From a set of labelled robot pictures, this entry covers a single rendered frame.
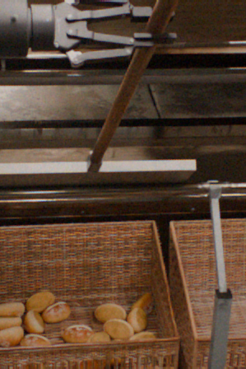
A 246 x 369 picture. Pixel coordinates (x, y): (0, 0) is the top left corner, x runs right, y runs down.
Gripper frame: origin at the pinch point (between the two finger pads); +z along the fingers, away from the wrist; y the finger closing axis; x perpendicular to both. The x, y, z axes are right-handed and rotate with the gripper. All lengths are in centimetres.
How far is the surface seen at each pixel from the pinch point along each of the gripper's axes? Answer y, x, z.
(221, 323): 42, -118, 37
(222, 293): 34, -113, 37
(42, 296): 27, -168, -9
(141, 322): 38, -158, 21
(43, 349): 45, -136, -11
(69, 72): -31, -116, -2
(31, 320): 35, -159, -13
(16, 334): 40, -155, -18
